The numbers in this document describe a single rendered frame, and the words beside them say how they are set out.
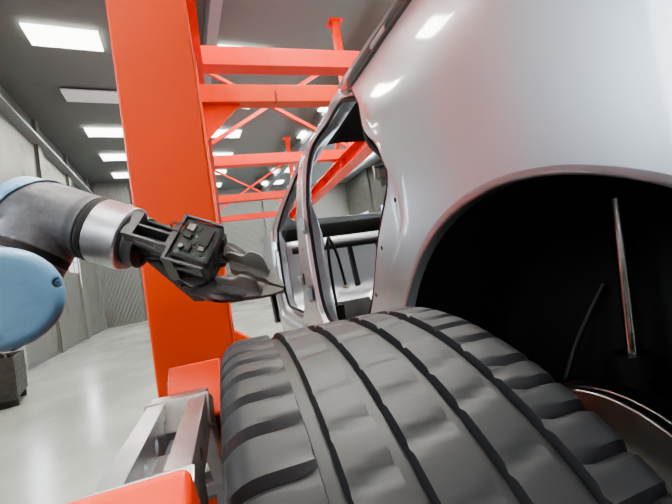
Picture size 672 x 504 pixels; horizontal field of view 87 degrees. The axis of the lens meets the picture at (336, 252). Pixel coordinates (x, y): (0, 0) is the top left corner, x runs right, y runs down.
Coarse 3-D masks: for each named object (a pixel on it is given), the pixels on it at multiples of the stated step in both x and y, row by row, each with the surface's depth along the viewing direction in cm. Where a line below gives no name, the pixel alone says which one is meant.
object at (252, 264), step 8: (232, 256) 51; (240, 256) 50; (248, 256) 49; (256, 256) 49; (232, 264) 51; (240, 264) 52; (248, 264) 51; (256, 264) 50; (264, 264) 50; (232, 272) 52; (240, 272) 51; (248, 272) 52; (256, 272) 52; (264, 272) 52; (272, 272) 52; (256, 280) 52; (264, 280) 52; (272, 280) 51; (280, 280) 52
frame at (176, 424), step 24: (144, 408) 38; (168, 408) 38; (192, 408) 36; (144, 432) 31; (168, 432) 37; (192, 432) 30; (216, 432) 46; (120, 456) 27; (144, 456) 29; (192, 456) 26; (216, 456) 47; (120, 480) 24; (216, 480) 52
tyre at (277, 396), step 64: (384, 320) 35; (448, 320) 33; (256, 384) 25; (320, 384) 25; (384, 384) 24; (448, 384) 24; (512, 384) 24; (256, 448) 20; (320, 448) 20; (384, 448) 20; (448, 448) 20; (512, 448) 20; (576, 448) 20
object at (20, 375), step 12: (0, 360) 471; (12, 360) 478; (24, 360) 549; (0, 372) 470; (12, 372) 477; (24, 372) 538; (0, 384) 469; (12, 384) 475; (24, 384) 527; (0, 396) 467; (12, 396) 474; (0, 408) 473
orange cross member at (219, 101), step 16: (208, 96) 269; (224, 96) 273; (240, 96) 276; (256, 96) 280; (272, 96) 284; (288, 96) 288; (304, 96) 292; (320, 96) 296; (208, 112) 274; (224, 112) 277; (208, 128) 273
